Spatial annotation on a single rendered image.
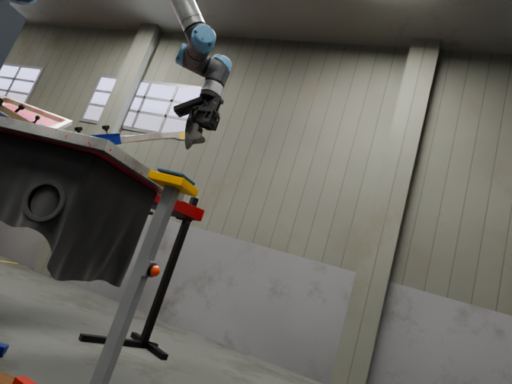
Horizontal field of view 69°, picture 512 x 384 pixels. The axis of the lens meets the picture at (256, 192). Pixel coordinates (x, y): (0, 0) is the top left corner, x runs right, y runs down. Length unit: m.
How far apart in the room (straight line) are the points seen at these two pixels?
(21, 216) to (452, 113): 4.09
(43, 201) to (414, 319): 3.33
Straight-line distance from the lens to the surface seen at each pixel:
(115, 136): 2.46
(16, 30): 1.27
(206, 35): 1.26
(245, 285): 4.16
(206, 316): 4.30
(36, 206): 1.45
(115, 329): 1.28
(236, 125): 4.80
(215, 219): 4.43
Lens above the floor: 0.71
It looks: 13 degrees up
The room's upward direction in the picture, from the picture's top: 18 degrees clockwise
